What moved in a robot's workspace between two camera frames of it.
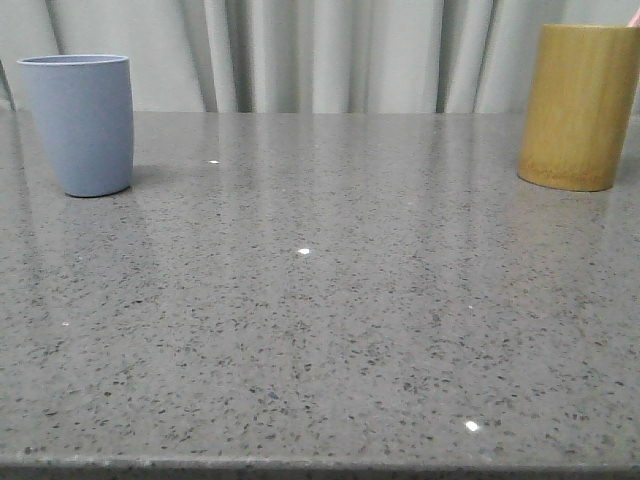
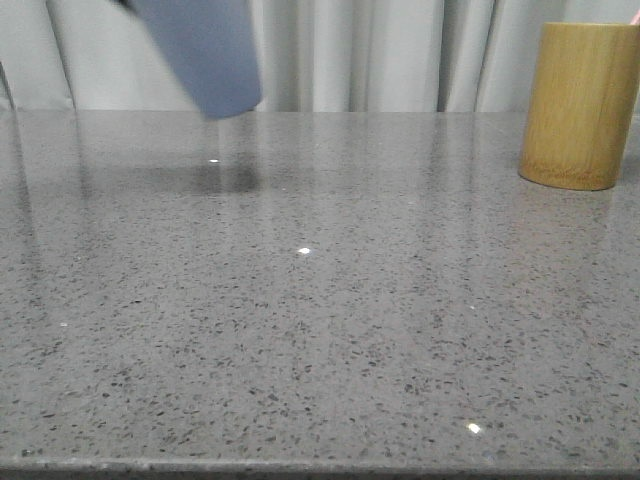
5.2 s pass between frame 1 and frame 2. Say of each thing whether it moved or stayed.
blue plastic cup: moved
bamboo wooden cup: stayed
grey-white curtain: stayed
